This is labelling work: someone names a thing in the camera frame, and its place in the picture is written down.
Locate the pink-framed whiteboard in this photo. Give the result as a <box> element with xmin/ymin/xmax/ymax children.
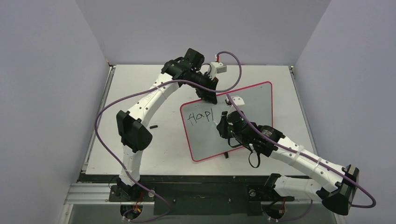
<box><xmin>180</xmin><ymin>81</ymin><xmax>273</xmax><ymax>162</ymax></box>

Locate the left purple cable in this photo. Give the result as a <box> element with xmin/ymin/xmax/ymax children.
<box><xmin>94</xmin><ymin>51</ymin><xmax>242</xmax><ymax>223</ymax></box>

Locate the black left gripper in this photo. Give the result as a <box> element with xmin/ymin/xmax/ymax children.
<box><xmin>186</xmin><ymin>70</ymin><xmax>219</xmax><ymax>104</ymax></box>

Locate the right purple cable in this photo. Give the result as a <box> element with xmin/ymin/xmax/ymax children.
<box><xmin>226</xmin><ymin>94</ymin><xmax>377</xmax><ymax>209</ymax></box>

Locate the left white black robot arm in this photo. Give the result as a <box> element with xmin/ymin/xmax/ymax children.
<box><xmin>115</xmin><ymin>49</ymin><xmax>226</xmax><ymax>201</ymax></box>

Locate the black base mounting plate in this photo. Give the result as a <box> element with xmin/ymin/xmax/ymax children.
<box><xmin>108</xmin><ymin>175</ymin><xmax>280</xmax><ymax>216</ymax></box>

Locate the purple cable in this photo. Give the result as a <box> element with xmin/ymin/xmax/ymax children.
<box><xmin>94</xmin><ymin>51</ymin><xmax>242</xmax><ymax>223</ymax></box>
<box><xmin>226</xmin><ymin>94</ymin><xmax>377</xmax><ymax>209</ymax></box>

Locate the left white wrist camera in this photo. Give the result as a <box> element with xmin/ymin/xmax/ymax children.
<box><xmin>207</xmin><ymin>62</ymin><xmax>227</xmax><ymax>80</ymax></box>

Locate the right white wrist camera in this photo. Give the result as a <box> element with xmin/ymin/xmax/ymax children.
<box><xmin>227</xmin><ymin>96</ymin><xmax>245</xmax><ymax>114</ymax></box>

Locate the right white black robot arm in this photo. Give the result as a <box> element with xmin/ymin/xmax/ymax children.
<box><xmin>216</xmin><ymin>111</ymin><xmax>360</xmax><ymax>216</ymax></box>

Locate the aluminium table frame rail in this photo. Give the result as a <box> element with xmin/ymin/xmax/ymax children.
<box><xmin>63</xmin><ymin>182</ymin><xmax>344</xmax><ymax>205</ymax></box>

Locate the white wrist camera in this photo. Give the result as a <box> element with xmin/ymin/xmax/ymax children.
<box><xmin>227</xmin><ymin>96</ymin><xmax>245</xmax><ymax>114</ymax></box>
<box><xmin>207</xmin><ymin>62</ymin><xmax>227</xmax><ymax>80</ymax></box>

